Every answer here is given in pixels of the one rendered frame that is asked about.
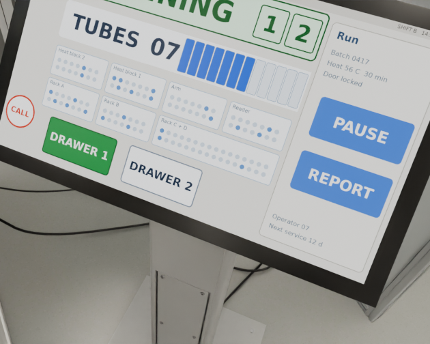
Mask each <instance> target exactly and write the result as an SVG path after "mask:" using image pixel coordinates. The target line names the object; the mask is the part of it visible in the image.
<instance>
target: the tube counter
mask: <svg viewBox="0 0 430 344"><path fill-rule="evenodd" d="M144 63H146V64H149V65H151V66H155V67H157V68H162V69H164V70H168V71H170V72H174V73H176V74H181V75H183V76H187V77H189V78H193V79H196V80H198V81H202V82H204V83H208V84H211V85H215V86H217V87H221V88H223V89H227V90H230V91H234V92H236V93H239V94H242V95H245V96H249V97H252V98H255V99H258V100H261V101H264V102H268V103H270V104H274V105H276V106H281V107H283V108H286V109H289V110H292V111H295V112H298V109H299V107H300V103H301V101H302V98H303V95H304V92H305V89H306V86H307V84H308V81H309V79H310V76H311V72H308V71H306V70H301V69H299V68H295V67H292V66H288V65H285V64H283V63H279V62H276V61H272V60H269V59H265V58H263V57H258V56H256V55H252V54H249V53H245V52H242V51H238V50H235V49H232V48H229V47H226V46H222V45H219V44H215V43H212V42H208V41H205V40H202V39H199V38H195V37H192V36H189V35H186V34H183V33H179V32H176V31H172V30H169V29H165V28H162V27H159V26H154V30H153V33H152V37H151V40H150V43H149V47H148V50H147V54H146V56H145V61H144Z"/></svg>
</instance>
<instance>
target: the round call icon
mask: <svg viewBox="0 0 430 344"><path fill-rule="evenodd" d="M39 101H40V100H38V99H36V98H32V97H31V96H27V95H25V94H22V93H19V92H17V91H13V90H11V89H10V90H9V94H8V98H7V102H6V105H5V110H4V113H3V118H2V121H1V123H2V124H6V125H8V126H11V127H13V128H17V129H19V130H22V131H25V132H28V133H30V134H31V130H32V128H33V123H34V119H35V115H36V112H37V109H38V104H39Z"/></svg>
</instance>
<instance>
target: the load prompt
mask: <svg viewBox="0 0 430 344"><path fill-rule="evenodd" d="M103 1H107V2H109V3H114V4H116V5H120V6H124V7H126V8H130V9H133V10H137V11H140V12H144V13H146V14H151V15H153V16H157V17H161V18H164V19H167V20H171V21H174V22H177V23H181V24H183V25H188V26H190V27H194V28H198V29H201V30H204V31H208V32H211V33H215V34H218V35H222V36H225V37H227V38H231V39H234V40H238V41H241V42H245V43H248V44H252V45H255V46H259V47H262V48H266V49H268V50H271V51H275V52H278V53H282V54H285V55H289V56H292V57H296V58H298V59H303V60H305V61H309V62H312V63H315V61H316V58H317V56H318V53H319V50H320V47H321V44H322V42H323V39H324V36H325V34H326V30H327V28H328V25H329V22H330V19H331V16H332V15H331V14H328V13H325V12H320V11H317V10H313V9H310V8H306V7H302V6H299V5H295V4H292V3H288V2H284V1H280V0H103Z"/></svg>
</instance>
